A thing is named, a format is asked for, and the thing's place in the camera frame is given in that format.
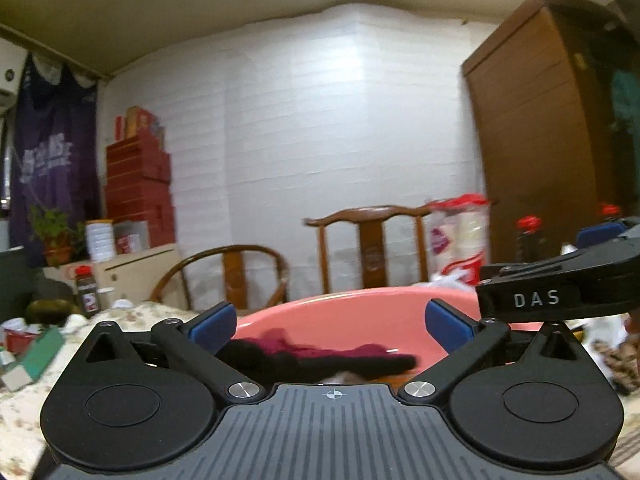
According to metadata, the dark bottle red flower cap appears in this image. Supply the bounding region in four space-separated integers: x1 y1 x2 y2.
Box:
516 216 542 263

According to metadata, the green box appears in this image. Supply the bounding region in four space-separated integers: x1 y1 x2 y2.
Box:
1 326 65 392

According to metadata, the floral quilted tablecloth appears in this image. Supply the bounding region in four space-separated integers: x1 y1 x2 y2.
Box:
0 302 196 480

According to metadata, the red cap sauce bottle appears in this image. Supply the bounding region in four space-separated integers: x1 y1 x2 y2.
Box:
74 264 101 318

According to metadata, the beige cabinet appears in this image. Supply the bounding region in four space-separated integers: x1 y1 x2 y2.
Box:
43 244 182 306

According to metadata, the brown wooden wardrobe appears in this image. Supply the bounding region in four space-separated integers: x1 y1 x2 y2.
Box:
462 0 639 262

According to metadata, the maroon black glove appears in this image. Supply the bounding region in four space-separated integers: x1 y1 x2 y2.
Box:
216 328 418 389

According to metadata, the white cylindrical canister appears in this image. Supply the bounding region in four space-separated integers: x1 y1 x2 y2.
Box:
85 219 117 263

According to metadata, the potted green plant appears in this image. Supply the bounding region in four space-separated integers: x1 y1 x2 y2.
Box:
28 205 86 268

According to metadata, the round-back wooden chair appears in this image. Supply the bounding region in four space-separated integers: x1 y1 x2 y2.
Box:
149 244 290 313

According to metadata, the pink plastic basin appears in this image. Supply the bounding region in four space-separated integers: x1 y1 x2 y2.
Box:
230 284 544 391

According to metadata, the straight-back wooden chair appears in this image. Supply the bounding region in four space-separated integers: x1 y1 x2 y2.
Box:
302 200 497 295

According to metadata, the stack of red boxes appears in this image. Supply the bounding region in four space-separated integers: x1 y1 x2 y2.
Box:
104 105 176 247

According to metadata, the air conditioner unit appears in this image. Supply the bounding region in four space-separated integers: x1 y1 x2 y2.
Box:
0 38 28 116

